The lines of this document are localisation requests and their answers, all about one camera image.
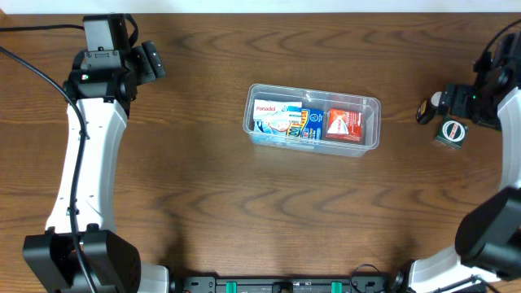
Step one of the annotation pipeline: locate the dark green small box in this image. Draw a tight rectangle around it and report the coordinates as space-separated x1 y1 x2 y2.
435 118 469 149

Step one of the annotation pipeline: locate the red white medicine box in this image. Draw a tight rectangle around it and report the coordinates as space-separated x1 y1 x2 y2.
326 108 363 142

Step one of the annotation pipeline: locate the white Panadol box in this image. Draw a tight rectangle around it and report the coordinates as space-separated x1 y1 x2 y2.
252 99 302 123

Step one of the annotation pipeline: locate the blue toothpaste box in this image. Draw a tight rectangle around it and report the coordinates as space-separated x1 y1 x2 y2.
252 107 326 142

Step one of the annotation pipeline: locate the clear plastic container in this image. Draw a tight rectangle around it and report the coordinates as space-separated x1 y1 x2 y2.
243 84 381 157

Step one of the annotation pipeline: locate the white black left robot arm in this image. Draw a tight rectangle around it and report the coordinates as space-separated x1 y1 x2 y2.
23 41 170 292

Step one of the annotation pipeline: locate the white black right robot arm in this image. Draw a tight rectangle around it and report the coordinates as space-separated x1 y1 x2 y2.
392 33 520 292

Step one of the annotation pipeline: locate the dark bottle white cap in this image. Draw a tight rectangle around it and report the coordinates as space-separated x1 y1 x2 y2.
416 91 442 125

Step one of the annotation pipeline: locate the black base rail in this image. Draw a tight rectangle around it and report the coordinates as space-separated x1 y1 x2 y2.
169 274 390 293

